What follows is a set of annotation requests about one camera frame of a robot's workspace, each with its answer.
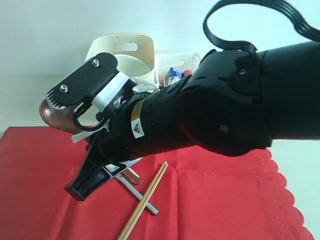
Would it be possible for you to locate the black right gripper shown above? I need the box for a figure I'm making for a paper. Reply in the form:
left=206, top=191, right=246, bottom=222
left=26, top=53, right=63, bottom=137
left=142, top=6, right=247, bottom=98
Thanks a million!
left=64, top=92, right=160, bottom=201

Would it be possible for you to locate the dark wooden spoon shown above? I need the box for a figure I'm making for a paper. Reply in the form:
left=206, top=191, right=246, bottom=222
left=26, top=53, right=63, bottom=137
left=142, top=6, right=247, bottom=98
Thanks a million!
left=39, top=99, right=141, bottom=185

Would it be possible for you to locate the orange fried chicken piece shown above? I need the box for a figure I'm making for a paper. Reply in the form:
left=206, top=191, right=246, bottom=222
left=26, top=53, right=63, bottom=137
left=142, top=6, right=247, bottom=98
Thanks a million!
left=158, top=72, right=166, bottom=87

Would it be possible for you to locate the blue white milk carton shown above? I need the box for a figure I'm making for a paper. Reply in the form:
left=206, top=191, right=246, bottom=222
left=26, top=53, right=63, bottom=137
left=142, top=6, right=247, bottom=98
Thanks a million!
left=163, top=67, right=184, bottom=87

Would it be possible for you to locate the red sausage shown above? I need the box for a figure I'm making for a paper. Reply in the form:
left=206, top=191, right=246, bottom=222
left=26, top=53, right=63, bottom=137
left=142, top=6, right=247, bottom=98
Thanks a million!
left=183, top=70, right=193, bottom=77

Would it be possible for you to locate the pale green ceramic bowl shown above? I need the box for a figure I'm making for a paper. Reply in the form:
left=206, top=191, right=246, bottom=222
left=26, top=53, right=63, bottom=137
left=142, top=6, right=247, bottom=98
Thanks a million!
left=115, top=54, right=151, bottom=78

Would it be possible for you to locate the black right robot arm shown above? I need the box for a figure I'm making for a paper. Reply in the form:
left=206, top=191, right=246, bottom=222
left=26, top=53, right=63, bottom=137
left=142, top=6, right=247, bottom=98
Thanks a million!
left=65, top=41, right=320, bottom=201

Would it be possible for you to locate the metal table knife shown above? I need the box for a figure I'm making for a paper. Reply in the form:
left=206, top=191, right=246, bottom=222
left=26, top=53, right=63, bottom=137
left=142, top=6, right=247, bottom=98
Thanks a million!
left=115, top=174, right=159, bottom=215

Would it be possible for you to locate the wooden chopstick upper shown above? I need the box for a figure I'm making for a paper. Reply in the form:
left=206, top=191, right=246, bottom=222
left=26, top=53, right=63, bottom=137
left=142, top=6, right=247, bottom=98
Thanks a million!
left=116, top=160, right=168, bottom=240

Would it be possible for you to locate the red table cloth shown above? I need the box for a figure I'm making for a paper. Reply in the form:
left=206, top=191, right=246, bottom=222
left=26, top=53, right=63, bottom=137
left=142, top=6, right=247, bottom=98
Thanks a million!
left=0, top=127, right=313, bottom=240

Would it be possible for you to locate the cream plastic tub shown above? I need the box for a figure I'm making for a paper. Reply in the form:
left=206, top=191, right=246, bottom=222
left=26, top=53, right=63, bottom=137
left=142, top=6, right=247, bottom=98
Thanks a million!
left=85, top=34, right=159, bottom=89

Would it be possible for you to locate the white perforated plastic basket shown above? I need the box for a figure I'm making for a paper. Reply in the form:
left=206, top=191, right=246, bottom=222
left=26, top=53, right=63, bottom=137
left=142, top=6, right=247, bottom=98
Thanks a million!
left=155, top=53, right=201, bottom=76

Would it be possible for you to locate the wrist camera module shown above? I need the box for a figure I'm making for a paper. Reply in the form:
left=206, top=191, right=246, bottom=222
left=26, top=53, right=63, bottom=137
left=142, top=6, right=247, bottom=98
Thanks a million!
left=46, top=52, right=120, bottom=110

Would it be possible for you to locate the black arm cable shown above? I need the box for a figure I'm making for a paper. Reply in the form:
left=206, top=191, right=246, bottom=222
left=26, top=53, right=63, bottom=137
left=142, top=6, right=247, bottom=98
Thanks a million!
left=202, top=0, right=320, bottom=53

